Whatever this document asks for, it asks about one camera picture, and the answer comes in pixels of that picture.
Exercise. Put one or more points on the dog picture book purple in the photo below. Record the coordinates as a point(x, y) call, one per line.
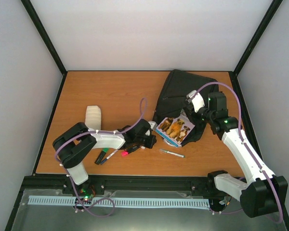
point(175, 130)

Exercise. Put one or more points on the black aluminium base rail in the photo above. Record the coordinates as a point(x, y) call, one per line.
point(98, 184)

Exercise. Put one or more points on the green black highlighter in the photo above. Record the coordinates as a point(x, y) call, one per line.
point(101, 156)

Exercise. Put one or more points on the beige fabric pencil case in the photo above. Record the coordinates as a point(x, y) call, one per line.
point(93, 117)

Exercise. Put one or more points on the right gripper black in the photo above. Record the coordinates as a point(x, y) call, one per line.
point(194, 119)

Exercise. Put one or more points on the blue white marker pen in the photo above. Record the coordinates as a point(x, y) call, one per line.
point(107, 158)

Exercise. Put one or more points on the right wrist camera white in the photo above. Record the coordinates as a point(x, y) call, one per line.
point(196, 100)

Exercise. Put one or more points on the silver white pen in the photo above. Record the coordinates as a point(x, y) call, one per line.
point(172, 153)

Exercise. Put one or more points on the light blue cable duct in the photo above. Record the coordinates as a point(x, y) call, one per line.
point(121, 202)

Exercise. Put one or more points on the pink black highlighter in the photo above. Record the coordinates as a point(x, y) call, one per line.
point(129, 150)

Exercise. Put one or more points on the black student backpack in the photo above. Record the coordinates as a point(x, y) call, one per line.
point(172, 99)

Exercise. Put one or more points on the left black frame post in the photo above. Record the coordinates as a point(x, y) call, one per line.
point(32, 13)

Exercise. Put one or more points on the right black frame post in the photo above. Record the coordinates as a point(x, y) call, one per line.
point(264, 23)

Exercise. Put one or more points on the black frame post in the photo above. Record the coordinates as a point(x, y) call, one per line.
point(32, 13)
point(264, 23)

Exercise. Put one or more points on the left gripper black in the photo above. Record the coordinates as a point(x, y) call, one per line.
point(153, 141)

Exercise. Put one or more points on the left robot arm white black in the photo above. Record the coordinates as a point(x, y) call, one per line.
point(73, 145)

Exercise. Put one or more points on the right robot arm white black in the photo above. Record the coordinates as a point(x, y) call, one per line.
point(262, 192)

